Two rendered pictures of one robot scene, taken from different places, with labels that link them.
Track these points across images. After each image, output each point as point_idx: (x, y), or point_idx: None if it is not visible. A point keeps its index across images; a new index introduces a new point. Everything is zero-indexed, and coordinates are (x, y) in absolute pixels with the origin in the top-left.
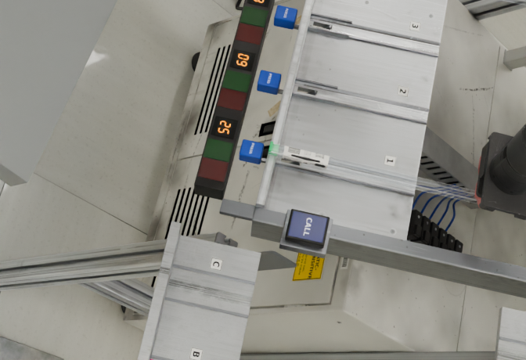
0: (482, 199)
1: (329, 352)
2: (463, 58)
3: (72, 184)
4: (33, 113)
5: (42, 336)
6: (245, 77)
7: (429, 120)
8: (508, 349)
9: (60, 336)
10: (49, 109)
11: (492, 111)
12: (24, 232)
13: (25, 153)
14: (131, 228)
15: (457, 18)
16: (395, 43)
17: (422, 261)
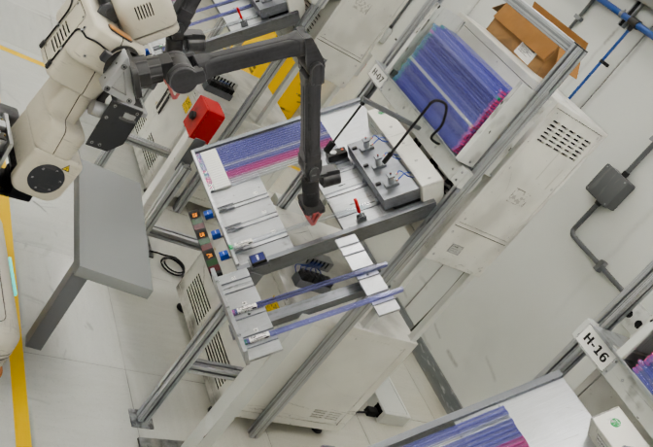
0: (306, 212)
1: (308, 357)
2: (288, 223)
3: (156, 371)
4: (141, 270)
5: (182, 436)
6: (206, 238)
7: None
8: (344, 249)
9: (189, 433)
10: (146, 268)
11: (314, 238)
12: (148, 395)
13: (147, 282)
14: (193, 382)
15: (276, 210)
16: (252, 200)
17: (303, 250)
